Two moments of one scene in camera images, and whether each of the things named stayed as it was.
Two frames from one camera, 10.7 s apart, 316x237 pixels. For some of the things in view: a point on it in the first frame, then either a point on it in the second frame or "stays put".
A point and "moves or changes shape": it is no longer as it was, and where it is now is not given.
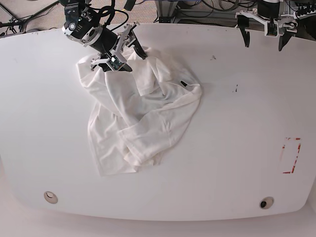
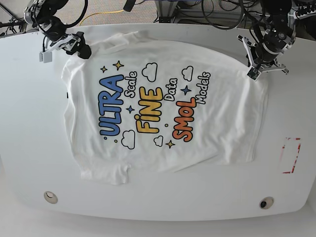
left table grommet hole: (51, 197) stays put
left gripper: (110, 45) -> (55, 31)
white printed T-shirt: (136, 115) moves or changes shape
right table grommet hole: (266, 202) stays put
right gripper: (243, 21) -> (256, 66)
